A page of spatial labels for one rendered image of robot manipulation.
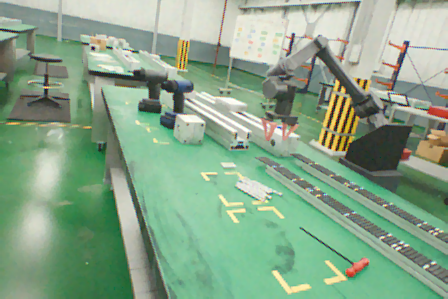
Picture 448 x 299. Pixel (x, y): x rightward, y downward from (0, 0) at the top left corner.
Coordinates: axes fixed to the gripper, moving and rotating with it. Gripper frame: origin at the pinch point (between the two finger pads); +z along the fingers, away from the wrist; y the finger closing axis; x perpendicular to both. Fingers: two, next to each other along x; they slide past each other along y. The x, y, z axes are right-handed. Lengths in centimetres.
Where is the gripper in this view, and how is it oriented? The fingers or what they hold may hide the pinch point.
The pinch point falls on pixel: (276, 138)
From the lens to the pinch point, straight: 107.1
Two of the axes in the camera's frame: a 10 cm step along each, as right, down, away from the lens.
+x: 5.1, 3.3, -8.0
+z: -1.7, 9.4, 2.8
